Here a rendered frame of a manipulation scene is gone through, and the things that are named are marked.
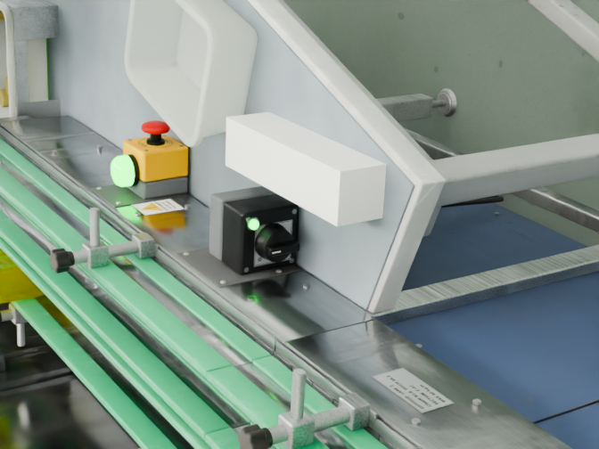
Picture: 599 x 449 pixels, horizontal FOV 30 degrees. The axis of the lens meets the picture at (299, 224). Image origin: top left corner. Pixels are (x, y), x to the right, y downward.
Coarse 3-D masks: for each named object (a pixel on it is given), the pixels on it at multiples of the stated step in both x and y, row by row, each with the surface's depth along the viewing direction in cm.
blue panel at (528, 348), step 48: (432, 240) 153; (480, 240) 154; (528, 240) 154; (576, 288) 140; (432, 336) 125; (480, 336) 126; (528, 336) 126; (576, 336) 127; (480, 384) 115; (528, 384) 116; (576, 384) 116; (576, 432) 107
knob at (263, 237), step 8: (272, 224) 132; (280, 224) 133; (264, 232) 131; (272, 232) 131; (280, 232) 131; (288, 232) 132; (256, 240) 132; (264, 240) 131; (272, 240) 131; (280, 240) 131; (288, 240) 132; (256, 248) 132; (264, 248) 131; (272, 248) 130; (280, 248) 130; (288, 248) 131; (296, 248) 132; (264, 256) 132; (272, 256) 130; (280, 256) 132
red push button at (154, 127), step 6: (156, 120) 157; (144, 126) 155; (150, 126) 155; (156, 126) 155; (162, 126) 155; (168, 126) 156; (144, 132) 155; (150, 132) 155; (156, 132) 155; (162, 132) 155; (150, 138) 157; (156, 138) 156
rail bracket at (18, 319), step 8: (0, 312) 166; (8, 312) 166; (16, 312) 166; (0, 320) 166; (8, 320) 167; (16, 320) 167; (24, 320) 167; (24, 328) 169; (24, 336) 169; (24, 344) 170
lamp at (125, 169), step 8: (112, 160) 156; (120, 160) 154; (128, 160) 155; (136, 160) 155; (112, 168) 155; (120, 168) 154; (128, 168) 154; (136, 168) 155; (112, 176) 156; (120, 176) 154; (128, 176) 154; (136, 176) 155; (120, 184) 155; (128, 184) 155
